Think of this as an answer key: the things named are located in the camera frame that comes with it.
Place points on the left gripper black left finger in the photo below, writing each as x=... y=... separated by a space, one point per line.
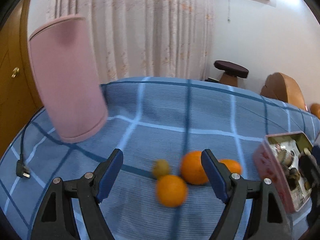
x=55 y=218

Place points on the small yellow-green fruit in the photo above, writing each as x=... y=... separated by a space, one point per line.
x=160 y=168

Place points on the dark round stool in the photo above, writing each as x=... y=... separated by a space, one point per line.
x=231 y=72

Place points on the blue plaid tablecloth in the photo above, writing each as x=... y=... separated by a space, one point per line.
x=149 y=118

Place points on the pink cylindrical appliance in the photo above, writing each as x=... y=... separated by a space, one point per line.
x=65 y=74

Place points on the small orange mandarin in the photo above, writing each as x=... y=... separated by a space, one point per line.
x=232 y=165

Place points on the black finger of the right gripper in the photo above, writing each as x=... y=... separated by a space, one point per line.
x=309 y=167

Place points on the large orange mandarin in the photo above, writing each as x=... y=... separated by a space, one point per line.
x=191 y=169

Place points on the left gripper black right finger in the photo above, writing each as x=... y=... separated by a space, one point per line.
x=267 y=217

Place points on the brown leather sofa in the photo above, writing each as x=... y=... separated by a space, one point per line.
x=284 y=88

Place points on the pink floral curtain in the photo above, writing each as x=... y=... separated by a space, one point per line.
x=168 y=38

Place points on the pink metal tin box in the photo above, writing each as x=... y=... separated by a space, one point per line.
x=274 y=157

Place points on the dark brown water chestnut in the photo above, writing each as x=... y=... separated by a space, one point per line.
x=294 y=175

